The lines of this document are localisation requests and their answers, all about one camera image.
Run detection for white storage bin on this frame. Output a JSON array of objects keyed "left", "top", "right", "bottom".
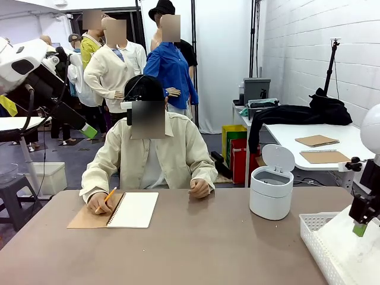
[{"left": 25, "top": 161, "right": 68, "bottom": 196}]

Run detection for grey box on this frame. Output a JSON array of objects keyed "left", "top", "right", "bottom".
[{"left": 243, "top": 77, "right": 271, "bottom": 104}]

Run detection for white rounded-corner table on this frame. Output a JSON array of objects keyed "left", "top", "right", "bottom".
[{"left": 262, "top": 123, "right": 376, "bottom": 188}]

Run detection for person's right hand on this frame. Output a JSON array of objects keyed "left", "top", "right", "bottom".
[{"left": 88, "top": 191, "right": 115, "bottom": 214}]

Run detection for white paper stack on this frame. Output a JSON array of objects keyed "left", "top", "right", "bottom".
[{"left": 319, "top": 237, "right": 380, "bottom": 285}]

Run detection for yellow pencil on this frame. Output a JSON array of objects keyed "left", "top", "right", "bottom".
[{"left": 94, "top": 186, "right": 118, "bottom": 214}]

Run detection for black light stand pole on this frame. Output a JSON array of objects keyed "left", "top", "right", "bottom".
[
  {"left": 191, "top": 0, "right": 199, "bottom": 131},
  {"left": 250, "top": 0, "right": 259, "bottom": 78}
]

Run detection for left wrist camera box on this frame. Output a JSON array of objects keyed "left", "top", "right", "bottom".
[{"left": 43, "top": 46, "right": 71, "bottom": 78}]

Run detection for white perforated plastic basket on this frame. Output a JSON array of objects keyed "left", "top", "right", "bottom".
[{"left": 299, "top": 211, "right": 380, "bottom": 285}]

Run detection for black garment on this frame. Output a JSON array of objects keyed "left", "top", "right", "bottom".
[{"left": 248, "top": 87, "right": 353, "bottom": 155}]

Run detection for mannequin in yellow shirt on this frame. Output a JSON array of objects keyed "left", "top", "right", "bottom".
[{"left": 80, "top": 9, "right": 105, "bottom": 71}]

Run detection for grey tray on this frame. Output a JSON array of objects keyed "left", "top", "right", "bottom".
[{"left": 247, "top": 98, "right": 280, "bottom": 120}]

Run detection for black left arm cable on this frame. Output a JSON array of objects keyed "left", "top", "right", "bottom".
[{"left": 0, "top": 53, "right": 72, "bottom": 143}]

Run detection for clear bowl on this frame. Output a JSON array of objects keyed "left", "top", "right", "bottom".
[{"left": 0, "top": 162, "right": 19, "bottom": 184}]

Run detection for black tripod with phone clamp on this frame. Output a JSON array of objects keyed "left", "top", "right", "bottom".
[{"left": 322, "top": 37, "right": 341, "bottom": 96}]

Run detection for black case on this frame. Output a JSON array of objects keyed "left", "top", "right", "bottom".
[{"left": 210, "top": 150, "right": 234, "bottom": 179}]

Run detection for brown cardboard spiral notebook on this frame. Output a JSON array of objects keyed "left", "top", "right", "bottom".
[{"left": 299, "top": 150, "right": 352, "bottom": 164}]

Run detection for red bag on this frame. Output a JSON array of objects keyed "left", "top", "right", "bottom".
[{"left": 230, "top": 138, "right": 262, "bottom": 185}]

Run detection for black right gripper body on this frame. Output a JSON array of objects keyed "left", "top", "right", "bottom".
[{"left": 359, "top": 159, "right": 380, "bottom": 197}]

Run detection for brown spiral notebook white pages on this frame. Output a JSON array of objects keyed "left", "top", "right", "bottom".
[{"left": 66, "top": 192, "right": 160, "bottom": 229}]

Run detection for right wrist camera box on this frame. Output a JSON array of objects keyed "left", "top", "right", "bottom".
[{"left": 338, "top": 156, "right": 369, "bottom": 173}]

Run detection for mannequin in white shirt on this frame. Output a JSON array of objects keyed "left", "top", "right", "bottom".
[{"left": 66, "top": 33, "right": 103, "bottom": 140}]

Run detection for grey plastic stool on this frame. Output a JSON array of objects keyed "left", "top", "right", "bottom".
[{"left": 0, "top": 174, "right": 43, "bottom": 232}]

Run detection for person's right forearm beige sleeve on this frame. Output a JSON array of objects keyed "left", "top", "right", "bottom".
[{"left": 79, "top": 169, "right": 119, "bottom": 205}]

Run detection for black bucket hat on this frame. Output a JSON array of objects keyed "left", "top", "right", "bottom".
[{"left": 148, "top": 0, "right": 176, "bottom": 22}]

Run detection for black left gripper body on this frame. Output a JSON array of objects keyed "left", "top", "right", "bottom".
[{"left": 28, "top": 71, "right": 75, "bottom": 118}]

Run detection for white torn notebook sheet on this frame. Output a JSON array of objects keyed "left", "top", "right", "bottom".
[{"left": 315, "top": 204, "right": 380, "bottom": 262}]

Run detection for person's left forearm beige sleeve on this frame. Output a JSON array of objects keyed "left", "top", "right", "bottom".
[{"left": 189, "top": 166, "right": 219, "bottom": 194}]

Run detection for person's beige shirt torso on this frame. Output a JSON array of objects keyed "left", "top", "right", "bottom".
[{"left": 79, "top": 112, "right": 219, "bottom": 194}]

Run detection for black cap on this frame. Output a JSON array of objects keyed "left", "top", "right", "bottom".
[{"left": 123, "top": 74, "right": 170, "bottom": 125}]

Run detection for mannequin in cream cardigan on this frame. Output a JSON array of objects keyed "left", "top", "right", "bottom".
[{"left": 83, "top": 17, "right": 148, "bottom": 115}]

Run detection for white head camera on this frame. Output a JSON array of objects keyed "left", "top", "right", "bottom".
[{"left": 120, "top": 94, "right": 140, "bottom": 111}]

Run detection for mannequin in yellow raincoat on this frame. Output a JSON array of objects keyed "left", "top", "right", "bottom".
[{"left": 0, "top": 94, "right": 18, "bottom": 117}]

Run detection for green bag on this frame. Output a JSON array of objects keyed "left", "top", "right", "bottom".
[{"left": 226, "top": 130, "right": 248, "bottom": 167}]

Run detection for thin black cable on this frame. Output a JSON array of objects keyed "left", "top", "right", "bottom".
[{"left": 29, "top": 117, "right": 48, "bottom": 208}]

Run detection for yellow bag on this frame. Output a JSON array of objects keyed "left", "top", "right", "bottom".
[{"left": 221, "top": 124, "right": 248, "bottom": 167}]

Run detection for white mini trash can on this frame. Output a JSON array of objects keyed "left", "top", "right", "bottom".
[{"left": 249, "top": 144, "right": 296, "bottom": 221}]

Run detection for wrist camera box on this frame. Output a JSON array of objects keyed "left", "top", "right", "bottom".
[
  {"left": 338, "top": 156, "right": 369, "bottom": 173},
  {"left": 43, "top": 46, "right": 71, "bottom": 78}
]

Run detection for mannequin in blue shirt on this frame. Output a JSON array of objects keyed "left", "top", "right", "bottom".
[{"left": 143, "top": 14, "right": 199, "bottom": 119}]

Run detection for person's left hand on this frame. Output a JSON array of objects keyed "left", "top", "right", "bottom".
[{"left": 188, "top": 179, "right": 214, "bottom": 199}]

